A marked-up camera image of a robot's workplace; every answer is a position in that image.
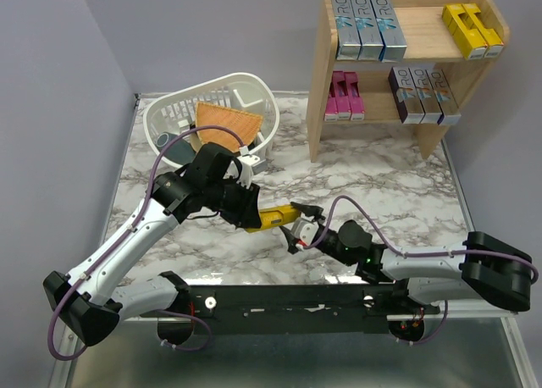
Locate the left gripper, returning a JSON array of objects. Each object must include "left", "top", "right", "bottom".
[{"left": 205, "top": 175, "right": 263, "bottom": 230}]

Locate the yellow toothpaste box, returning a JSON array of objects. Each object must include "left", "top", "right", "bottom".
[
  {"left": 462, "top": 3, "right": 504, "bottom": 58},
  {"left": 442, "top": 4, "right": 487, "bottom": 60},
  {"left": 246, "top": 204, "right": 301, "bottom": 233}
]

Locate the pink toothpaste box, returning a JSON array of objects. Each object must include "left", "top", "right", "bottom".
[
  {"left": 345, "top": 72, "right": 365, "bottom": 121},
  {"left": 324, "top": 85, "right": 339, "bottom": 122},
  {"left": 332, "top": 71, "right": 351, "bottom": 120}
]

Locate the silver toothpaste box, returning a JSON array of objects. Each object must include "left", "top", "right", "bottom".
[{"left": 409, "top": 67, "right": 442, "bottom": 125}]

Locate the blue green toothpaste box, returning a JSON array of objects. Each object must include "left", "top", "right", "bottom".
[{"left": 331, "top": 0, "right": 362, "bottom": 60}]

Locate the metallic blue toothpaste box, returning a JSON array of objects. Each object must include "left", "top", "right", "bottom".
[
  {"left": 351, "top": 0, "right": 384, "bottom": 61},
  {"left": 370, "top": 0, "right": 407, "bottom": 63}
]

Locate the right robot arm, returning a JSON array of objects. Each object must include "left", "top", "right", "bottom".
[{"left": 280, "top": 203, "right": 539, "bottom": 313}]

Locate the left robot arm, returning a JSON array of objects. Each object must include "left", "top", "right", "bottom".
[{"left": 43, "top": 143, "right": 262, "bottom": 346}]

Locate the wooden two-tier shelf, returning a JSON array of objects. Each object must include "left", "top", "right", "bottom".
[{"left": 306, "top": 0, "right": 510, "bottom": 161}]

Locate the dark teal cup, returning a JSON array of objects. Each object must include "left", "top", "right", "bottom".
[{"left": 155, "top": 132, "right": 196, "bottom": 165}]

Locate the black base bar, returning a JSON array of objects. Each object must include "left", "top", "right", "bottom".
[{"left": 139, "top": 282, "right": 441, "bottom": 336}]

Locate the white plastic basket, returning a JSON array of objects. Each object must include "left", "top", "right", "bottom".
[{"left": 143, "top": 73, "right": 279, "bottom": 168}]

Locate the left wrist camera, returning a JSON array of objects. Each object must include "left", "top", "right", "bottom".
[{"left": 226, "top": 153, "right": 268, "bottom": 189}]

